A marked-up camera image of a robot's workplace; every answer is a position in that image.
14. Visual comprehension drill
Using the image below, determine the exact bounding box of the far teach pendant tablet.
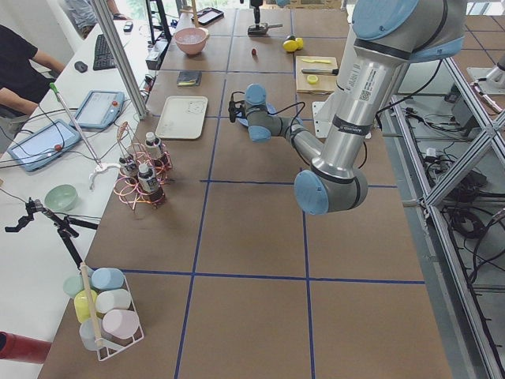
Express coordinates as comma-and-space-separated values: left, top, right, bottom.
75, 90, 125, 130

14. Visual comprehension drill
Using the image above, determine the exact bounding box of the pink bowl with ice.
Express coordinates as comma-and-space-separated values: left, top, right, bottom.
174, 27, 209, 55

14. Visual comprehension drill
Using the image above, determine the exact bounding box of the wooden stand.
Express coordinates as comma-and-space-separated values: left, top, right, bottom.
191, 0, 200, 28

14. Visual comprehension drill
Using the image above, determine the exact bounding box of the computer mouse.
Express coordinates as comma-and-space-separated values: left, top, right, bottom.
74, 61, 88, 73

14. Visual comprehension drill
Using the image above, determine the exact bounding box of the aluminium frame post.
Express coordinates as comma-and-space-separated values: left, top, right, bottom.
92, 1, 148, 120

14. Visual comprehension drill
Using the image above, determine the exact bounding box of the green bowl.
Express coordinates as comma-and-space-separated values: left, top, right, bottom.
43, 184, 78, 212

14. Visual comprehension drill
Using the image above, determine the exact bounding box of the white wire cup rack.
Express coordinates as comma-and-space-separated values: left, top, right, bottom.
73, 263, 144, 362

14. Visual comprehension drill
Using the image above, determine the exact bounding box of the lemon half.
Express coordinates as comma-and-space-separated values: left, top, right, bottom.
306, 74, 319, 85

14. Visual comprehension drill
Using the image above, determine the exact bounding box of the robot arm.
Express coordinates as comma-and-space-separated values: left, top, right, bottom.
248, 0, 290, 33
228, 1, 466, 215

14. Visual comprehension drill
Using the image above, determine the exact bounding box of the white cup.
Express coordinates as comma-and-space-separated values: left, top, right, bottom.
95, 288, 132, 314

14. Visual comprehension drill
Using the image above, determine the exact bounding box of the tea bottle middle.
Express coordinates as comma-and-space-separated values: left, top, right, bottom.
119, 155, 138, 178

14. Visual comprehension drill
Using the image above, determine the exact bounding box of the yellow plastic knife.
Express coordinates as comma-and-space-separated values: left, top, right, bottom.
301, 58, 332, 64

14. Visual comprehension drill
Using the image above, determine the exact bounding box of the teach pendant tablet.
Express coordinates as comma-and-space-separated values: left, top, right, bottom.
75, 90, 125, 130
7, 119, 81, 172

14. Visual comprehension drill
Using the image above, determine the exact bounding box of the pink cup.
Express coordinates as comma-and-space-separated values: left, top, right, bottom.
102, 310, 140, 340

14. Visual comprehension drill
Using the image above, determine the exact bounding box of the tea bottle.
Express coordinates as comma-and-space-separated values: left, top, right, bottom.
138, 163, 165, 204
145, 132, 164, 160
119, 155, 138, 178

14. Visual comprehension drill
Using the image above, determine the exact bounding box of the grey folded cloth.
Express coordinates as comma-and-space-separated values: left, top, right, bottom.
177, 70, 202, 87

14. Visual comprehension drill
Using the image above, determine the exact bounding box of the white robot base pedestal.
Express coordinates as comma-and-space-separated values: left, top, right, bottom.
312, 58, 374, 140

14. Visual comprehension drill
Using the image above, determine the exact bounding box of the red cylinder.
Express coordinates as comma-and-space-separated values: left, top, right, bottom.
1, 332, 52, 364

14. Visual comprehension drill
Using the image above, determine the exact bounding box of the black tripod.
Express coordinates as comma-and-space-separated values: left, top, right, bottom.
4, 197, 99, 272

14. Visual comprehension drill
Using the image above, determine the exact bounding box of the black keyboard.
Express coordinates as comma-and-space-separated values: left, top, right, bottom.
92, 34, 116, 71

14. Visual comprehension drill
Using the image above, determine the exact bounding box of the pale blue cup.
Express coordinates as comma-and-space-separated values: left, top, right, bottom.
79, 318, 99, 351

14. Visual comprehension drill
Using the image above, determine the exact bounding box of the tea bottle front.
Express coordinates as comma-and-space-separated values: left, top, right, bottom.
138, 163, 165, 204

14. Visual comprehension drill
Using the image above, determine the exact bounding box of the seated person black shirt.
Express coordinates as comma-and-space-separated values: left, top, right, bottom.
1, 25, 65, 115

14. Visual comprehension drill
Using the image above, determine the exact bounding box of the tea bottle back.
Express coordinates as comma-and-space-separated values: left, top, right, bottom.
145, 132, 164, 160

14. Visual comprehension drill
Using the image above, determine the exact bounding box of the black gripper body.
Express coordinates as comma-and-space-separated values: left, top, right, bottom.
228, 91, 246, 122

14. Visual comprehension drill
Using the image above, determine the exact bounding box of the near teach pendant tablet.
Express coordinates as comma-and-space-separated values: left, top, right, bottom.
7, 119, 81, 172

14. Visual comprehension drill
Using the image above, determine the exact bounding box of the grabber stick tool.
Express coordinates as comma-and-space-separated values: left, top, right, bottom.
49, 83, 121, 190

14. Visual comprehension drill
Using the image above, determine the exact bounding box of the wooden cutting board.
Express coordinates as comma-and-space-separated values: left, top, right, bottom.
295, 56, 339, 93

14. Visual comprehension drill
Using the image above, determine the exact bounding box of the yellow lemon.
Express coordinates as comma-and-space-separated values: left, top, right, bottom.
295, 37, 304, 50
282, 39, 298, 53

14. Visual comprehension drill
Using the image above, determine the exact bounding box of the copper wire bottle rack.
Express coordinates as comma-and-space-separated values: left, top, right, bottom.
114, 122, 173, 209

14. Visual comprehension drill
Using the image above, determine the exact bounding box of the yellow cup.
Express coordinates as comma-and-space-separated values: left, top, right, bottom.
73, 290, 91, 324

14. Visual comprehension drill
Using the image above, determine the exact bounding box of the metal scoop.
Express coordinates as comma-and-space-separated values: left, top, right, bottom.
248, 23, 283, 36

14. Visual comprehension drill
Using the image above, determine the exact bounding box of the blue plate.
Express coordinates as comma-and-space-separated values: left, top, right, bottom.
236, 103, 276, 127

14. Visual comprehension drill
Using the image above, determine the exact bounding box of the cream bear tray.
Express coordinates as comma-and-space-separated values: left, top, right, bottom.
155, 96, 208, 140

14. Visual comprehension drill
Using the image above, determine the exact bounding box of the green cup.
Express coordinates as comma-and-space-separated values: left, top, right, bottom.
62, 275, 84, 298

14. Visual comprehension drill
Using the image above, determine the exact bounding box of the steel knife handle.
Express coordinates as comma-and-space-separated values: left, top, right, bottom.
301, 69, 339, 76

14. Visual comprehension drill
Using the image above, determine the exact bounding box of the black tray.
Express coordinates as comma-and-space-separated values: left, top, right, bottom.
196, 7, 224, 26

